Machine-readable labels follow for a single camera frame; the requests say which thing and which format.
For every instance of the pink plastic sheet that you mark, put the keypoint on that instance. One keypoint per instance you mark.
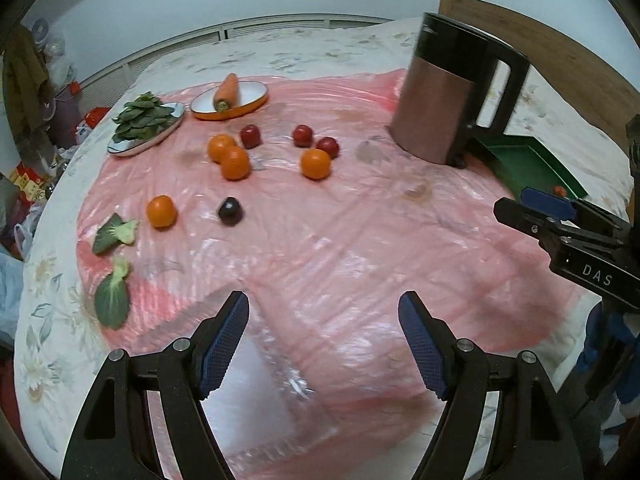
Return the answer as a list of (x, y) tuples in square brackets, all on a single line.
[(325, 260)]

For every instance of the yellow and red boxes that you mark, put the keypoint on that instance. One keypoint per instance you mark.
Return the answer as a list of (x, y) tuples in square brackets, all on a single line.
[(27, 180)]

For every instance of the white oval plate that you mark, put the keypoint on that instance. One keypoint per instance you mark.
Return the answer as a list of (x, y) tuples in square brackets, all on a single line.
[(125, 149)]

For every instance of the carrot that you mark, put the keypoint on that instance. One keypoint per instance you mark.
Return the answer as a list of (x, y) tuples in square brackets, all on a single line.
[(227, 92)]

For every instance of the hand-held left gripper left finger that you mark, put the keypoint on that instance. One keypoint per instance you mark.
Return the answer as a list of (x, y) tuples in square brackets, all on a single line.
[(225, 345)]

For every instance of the pile of green leaves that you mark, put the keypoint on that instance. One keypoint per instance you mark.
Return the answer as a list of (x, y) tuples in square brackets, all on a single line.
[(142, 117)]

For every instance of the floral bed cover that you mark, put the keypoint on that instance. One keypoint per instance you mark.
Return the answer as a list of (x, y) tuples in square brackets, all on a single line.
[(310, 50)]

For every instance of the orange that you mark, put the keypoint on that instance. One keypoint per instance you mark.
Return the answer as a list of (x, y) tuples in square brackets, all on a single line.
[(161, 211), (235, 164), (220, 146), (316, 164)]

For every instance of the white plastic bag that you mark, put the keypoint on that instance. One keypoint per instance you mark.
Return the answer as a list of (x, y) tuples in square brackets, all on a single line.
[(27, 232)]

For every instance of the wooden headboard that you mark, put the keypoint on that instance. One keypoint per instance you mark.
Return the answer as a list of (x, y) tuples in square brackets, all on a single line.
[(550, 35)]

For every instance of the red plastic bag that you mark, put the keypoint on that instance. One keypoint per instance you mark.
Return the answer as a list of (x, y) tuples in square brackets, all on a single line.
[(95, 119)]

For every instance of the green tray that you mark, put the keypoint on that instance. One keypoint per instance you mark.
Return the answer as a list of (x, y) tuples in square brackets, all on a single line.
[(530, 165)]

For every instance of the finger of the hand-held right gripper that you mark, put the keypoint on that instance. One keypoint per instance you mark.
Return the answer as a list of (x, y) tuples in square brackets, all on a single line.
[(545, 202), (515, 212)]

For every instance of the light blue plastic bag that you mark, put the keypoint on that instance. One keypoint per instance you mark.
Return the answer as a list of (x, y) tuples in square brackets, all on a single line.
[(10, 295)]

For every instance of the dark purple plum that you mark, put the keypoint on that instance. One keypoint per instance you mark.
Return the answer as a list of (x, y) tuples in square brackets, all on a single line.
[(231, 210)]

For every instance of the copper and black kettle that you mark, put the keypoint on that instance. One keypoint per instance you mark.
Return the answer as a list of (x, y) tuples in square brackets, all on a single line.
[(435, 100)]

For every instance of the red plum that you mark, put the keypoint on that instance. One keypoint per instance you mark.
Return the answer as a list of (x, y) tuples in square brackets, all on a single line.
[(250, 136), (302, 135), (328, 147)]

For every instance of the olive jacket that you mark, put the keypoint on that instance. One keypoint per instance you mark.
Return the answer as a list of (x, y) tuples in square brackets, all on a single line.
[(25, 70)]

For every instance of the bok choy piece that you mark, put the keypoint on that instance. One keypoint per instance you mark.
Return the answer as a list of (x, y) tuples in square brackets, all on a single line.
[(107, 237), (111, 300)]

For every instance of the orange oval bowl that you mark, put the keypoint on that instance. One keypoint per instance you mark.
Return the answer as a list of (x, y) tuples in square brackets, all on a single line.
[(250, 96)]

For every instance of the purple grey bin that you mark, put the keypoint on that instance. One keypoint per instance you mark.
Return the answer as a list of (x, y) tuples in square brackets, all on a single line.
[(65, 110)]

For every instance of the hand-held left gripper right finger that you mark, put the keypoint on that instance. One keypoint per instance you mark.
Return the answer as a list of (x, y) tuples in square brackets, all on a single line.
[(422, 345)]

